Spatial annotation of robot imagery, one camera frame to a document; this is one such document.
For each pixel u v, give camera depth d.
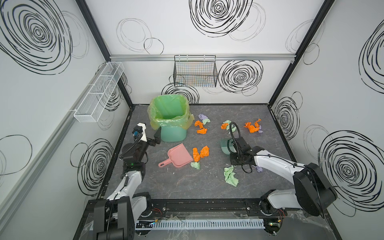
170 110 0.99
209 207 0.75
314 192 0.42
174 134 0.90
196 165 0.87
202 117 1.09
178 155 0.92
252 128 1.05
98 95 0.71
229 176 0.84
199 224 0.96
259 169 0.58
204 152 0.94
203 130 1.04
